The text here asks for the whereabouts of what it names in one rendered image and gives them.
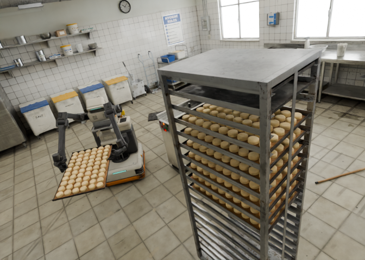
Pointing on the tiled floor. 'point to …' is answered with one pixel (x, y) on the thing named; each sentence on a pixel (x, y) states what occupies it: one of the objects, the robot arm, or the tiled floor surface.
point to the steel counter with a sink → (354, 93)
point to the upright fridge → (10, 125)
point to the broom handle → (339, 175)
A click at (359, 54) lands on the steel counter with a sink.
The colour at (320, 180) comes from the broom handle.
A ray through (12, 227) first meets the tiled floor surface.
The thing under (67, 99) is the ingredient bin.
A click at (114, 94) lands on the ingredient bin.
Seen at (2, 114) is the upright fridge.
